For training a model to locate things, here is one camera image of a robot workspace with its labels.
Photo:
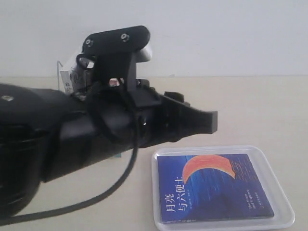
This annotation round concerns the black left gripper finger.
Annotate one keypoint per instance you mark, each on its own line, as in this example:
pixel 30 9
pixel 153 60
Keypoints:
pixel 185 120

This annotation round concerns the white grey spine book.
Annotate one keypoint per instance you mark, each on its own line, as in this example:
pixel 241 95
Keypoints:
pixel 65 75

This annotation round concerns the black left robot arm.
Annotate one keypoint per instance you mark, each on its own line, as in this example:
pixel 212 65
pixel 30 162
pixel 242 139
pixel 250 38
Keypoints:
pixel 46 134

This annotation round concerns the blue moon cover book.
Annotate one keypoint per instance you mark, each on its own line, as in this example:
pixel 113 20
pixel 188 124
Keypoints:
pixel 210 187

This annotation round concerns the white wire book rack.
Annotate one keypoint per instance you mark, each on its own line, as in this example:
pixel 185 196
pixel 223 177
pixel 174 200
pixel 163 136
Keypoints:
pixel 59 68

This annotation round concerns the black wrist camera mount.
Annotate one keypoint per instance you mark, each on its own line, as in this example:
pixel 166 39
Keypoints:
pixel 115 54

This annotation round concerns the white square plastic tray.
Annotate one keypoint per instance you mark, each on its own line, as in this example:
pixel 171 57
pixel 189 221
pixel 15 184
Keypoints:
pixel 283 213

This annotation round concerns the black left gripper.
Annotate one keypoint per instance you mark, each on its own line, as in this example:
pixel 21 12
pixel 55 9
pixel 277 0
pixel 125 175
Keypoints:
pixel 103 121

